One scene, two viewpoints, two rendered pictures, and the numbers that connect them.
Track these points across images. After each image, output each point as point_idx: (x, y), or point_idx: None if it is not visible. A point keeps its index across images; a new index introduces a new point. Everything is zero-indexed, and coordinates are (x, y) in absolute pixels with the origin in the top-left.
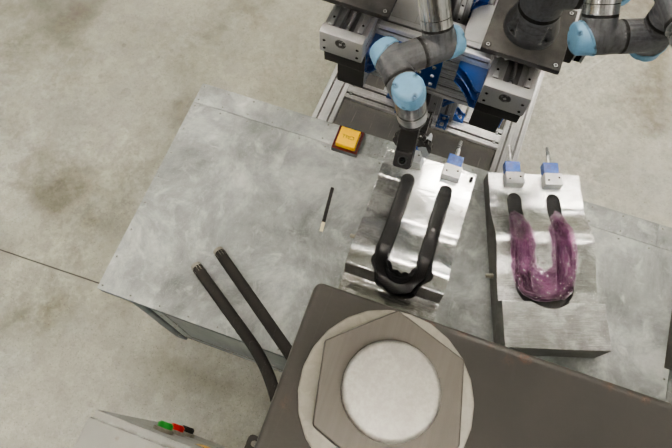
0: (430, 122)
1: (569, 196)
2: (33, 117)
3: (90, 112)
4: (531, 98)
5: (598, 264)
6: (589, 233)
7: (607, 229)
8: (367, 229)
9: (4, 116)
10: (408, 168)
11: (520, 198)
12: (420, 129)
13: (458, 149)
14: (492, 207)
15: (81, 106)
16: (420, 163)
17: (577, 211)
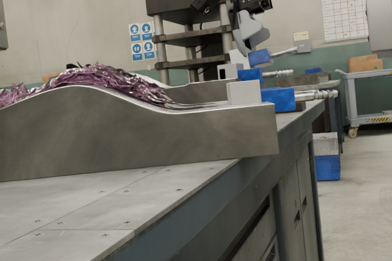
0: None
1: (212, 108)
2: (354, 233)
3: (377, 248)
4: None
5: (39, 184)
6: (97, 88)
7: (137, 182)
8: (151, 80)
9: (347, 226)
10: (190, 5)
11: (205, 104)
12: None
13: (275, 70)
14: (186, 104)
15: (380, 244)
16: (231, 55)
17: (171, 112)
